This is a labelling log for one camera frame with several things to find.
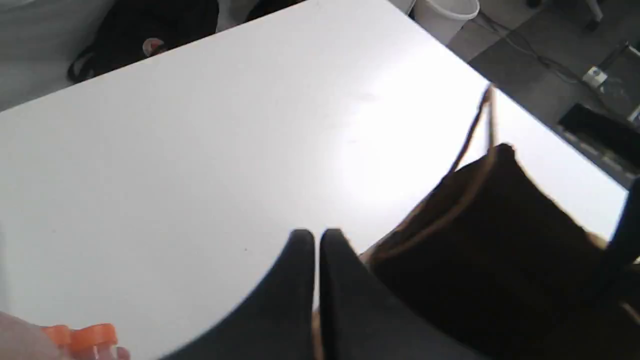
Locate person's right hand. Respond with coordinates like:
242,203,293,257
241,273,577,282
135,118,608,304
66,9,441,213
0,311,131,360

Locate black cables at right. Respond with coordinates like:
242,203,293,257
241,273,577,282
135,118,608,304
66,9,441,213
472,10,640,121

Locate black backpack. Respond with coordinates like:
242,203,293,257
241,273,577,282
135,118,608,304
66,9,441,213
66,0,220,84

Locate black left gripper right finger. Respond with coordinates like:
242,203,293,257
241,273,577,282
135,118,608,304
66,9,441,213
318,228,482,360

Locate white bucket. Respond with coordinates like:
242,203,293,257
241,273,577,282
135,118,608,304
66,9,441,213
390,0,481,45

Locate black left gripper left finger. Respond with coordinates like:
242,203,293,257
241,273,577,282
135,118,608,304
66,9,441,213
166,228,315,360

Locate clear tube orange cap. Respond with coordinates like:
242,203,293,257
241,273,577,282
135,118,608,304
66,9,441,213
40,325,73,350
70,323,119,360

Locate brown paper bag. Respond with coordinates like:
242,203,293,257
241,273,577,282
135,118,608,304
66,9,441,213
359,84,639,360

